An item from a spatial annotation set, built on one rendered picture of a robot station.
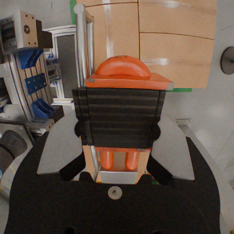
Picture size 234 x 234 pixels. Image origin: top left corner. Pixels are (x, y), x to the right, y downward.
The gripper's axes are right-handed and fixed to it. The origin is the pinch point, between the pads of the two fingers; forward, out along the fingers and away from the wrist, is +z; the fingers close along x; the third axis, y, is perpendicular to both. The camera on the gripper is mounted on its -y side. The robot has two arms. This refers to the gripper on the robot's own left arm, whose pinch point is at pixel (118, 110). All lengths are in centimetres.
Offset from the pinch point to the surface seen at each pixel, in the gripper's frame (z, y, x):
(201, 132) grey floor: 127, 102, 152
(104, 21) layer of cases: 71, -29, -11
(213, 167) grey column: 43, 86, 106
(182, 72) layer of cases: 72, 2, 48
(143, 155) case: 31, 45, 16
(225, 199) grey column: 8, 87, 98
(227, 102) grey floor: 127, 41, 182
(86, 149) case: 31, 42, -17
